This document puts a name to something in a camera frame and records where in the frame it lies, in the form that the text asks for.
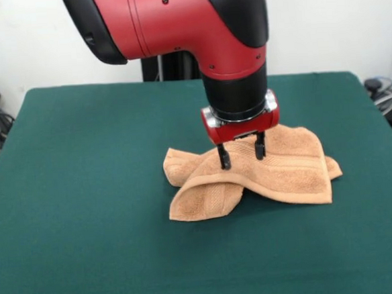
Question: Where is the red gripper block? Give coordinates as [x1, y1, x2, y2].
[199, 89, 285, 172]

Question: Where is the orange terry towel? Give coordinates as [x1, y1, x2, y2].
[160, 119, 346, 224]

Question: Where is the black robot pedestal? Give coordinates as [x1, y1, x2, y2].
[140, 50, 201, 83]

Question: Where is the dark green table cloth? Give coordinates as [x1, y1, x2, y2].
[0, 62, 392, 294]

